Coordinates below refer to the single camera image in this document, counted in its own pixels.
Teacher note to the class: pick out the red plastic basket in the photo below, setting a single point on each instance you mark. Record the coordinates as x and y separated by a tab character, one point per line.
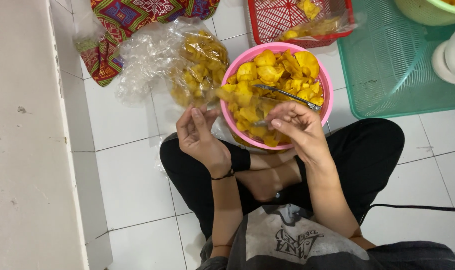
265	18

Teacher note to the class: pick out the white plastic container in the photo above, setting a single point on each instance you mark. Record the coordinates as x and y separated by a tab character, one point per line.
452	60

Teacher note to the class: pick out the colourful patterned cloth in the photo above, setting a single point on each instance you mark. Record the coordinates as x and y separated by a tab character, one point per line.
118	22

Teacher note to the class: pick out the person's left hand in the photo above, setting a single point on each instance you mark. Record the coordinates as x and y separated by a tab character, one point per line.
203	144

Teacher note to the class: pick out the green plastic mesh tray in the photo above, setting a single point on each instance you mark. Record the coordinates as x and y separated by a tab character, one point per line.
385	71

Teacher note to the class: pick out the person's black trousers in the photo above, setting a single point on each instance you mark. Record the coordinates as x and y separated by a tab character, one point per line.
362	157

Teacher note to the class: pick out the light green plastic bowl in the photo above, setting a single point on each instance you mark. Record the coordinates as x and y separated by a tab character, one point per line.
426	13

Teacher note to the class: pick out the heap of yellow chips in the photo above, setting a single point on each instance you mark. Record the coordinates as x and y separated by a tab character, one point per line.
276	73

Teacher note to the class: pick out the small clear plastic bag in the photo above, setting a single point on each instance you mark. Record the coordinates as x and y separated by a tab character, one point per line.
250	103

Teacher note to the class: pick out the person's right hand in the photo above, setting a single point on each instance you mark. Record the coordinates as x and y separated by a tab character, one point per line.
306	129

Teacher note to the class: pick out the large clear bag of chips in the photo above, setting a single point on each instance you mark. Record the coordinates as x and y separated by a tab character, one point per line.
197	67

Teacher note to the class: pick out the clear chip bag in basket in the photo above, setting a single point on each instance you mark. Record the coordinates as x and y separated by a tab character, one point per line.
317	26

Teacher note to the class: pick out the metal tongs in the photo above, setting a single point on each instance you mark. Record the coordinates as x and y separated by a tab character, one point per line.
287	96

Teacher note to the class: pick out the pink plastic bowl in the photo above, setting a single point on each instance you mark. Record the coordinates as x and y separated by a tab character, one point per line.
327	93

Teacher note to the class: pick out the person's grey printed shirt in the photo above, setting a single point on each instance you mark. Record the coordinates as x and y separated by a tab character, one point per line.
298	243

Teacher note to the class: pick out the person's bare foot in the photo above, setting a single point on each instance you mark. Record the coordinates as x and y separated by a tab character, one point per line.
267	180

